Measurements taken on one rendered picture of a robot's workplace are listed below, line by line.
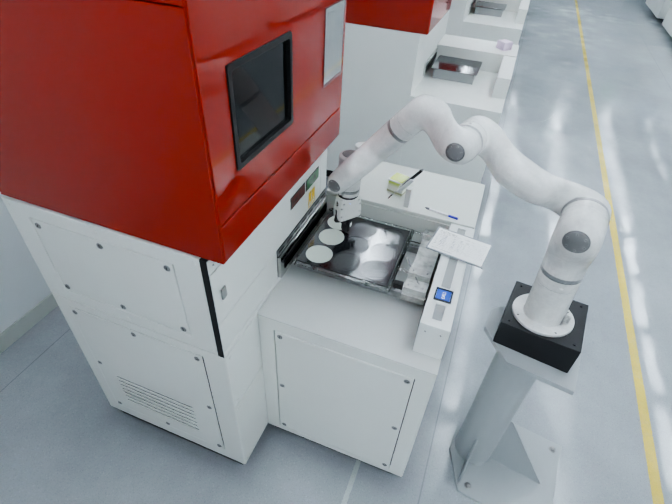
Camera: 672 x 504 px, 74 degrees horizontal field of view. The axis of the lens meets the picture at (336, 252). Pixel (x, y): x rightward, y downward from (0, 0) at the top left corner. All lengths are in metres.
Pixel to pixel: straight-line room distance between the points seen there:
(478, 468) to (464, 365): 0.55
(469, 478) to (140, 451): 1.45
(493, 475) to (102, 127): 1.98
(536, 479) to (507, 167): 1.45
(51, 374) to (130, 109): 1.89
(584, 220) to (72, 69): 1.22
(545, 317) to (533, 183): 0.44
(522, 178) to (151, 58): 0.95
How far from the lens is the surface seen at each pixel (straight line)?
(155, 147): 1.04
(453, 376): 2.50
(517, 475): 2.31
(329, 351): 1.53
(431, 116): 1.35
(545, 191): 1.35
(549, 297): 1.48
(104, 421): 2.44
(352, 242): 1.71
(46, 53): 1.14
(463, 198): 1.95
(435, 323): 1.39
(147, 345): 1.67
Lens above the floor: 1.98
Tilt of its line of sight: 40 degrees down
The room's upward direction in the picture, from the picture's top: 4 degrees clockwise
